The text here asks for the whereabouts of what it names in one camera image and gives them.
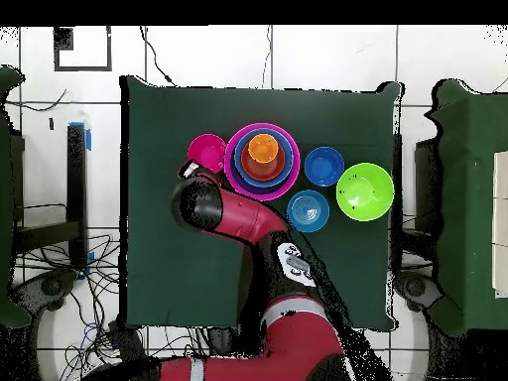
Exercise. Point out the black stand with blue tape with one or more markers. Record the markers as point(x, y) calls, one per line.
point(76, 190)

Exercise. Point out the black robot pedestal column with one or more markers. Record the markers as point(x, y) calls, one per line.
point(222, 341)

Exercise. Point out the dark green table cloth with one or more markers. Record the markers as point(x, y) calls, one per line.
point(246, 107)

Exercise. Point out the orange bowl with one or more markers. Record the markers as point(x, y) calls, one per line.
point(262, 170)

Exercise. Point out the small dark blue bowl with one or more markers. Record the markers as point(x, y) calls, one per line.
point(323, 166)

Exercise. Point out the green cloth covered table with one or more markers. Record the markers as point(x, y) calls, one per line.
point(4, 198)
point(472, 198)

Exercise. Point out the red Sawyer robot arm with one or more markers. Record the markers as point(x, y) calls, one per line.
point(246, 214)

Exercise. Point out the large pink bowl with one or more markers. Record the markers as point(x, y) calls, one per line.
point(228, 174)

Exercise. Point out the small crimson bowl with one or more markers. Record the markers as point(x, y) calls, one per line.
point(206, 152)

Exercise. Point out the white boxes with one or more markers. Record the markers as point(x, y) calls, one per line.
point(501, 222)

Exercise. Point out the purple bowl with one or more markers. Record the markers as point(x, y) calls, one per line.
point(246, 188)

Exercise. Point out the translucent blue ribbed bowl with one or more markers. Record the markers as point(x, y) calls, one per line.
point(307, 211)

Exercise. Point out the large light blue bowl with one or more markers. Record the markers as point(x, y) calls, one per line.
point(289, 158)

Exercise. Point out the large green bowl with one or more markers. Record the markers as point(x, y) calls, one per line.
point(365, 192)

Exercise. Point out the black square floor frame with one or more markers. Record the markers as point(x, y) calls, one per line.
point(63, 37)

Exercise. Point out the black power adapter box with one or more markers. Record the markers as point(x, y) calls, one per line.
point(125, 341)

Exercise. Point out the orange cup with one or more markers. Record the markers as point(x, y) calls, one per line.
point(263, 147)

